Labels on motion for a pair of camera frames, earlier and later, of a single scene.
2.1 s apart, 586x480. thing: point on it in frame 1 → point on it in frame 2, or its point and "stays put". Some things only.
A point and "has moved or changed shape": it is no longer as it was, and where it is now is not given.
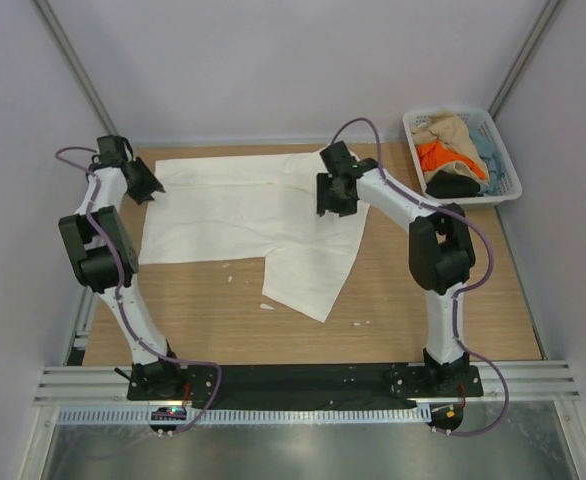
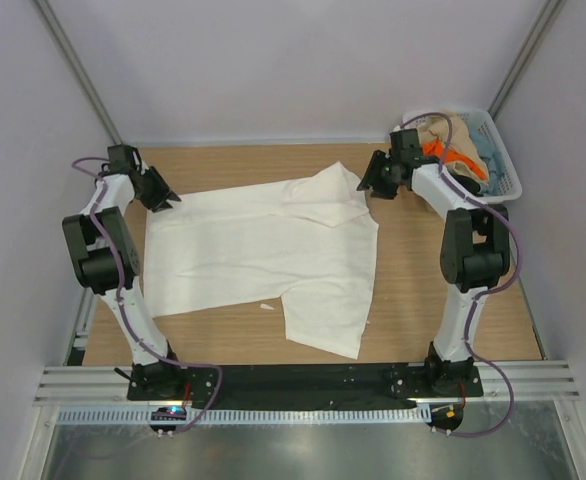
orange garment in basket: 433,154 stays put
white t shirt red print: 256,207 has moved or changed shape
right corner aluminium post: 528,48 stays put
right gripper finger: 323,193 → 372,179
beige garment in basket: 454,134 stays put
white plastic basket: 509,187 stays put
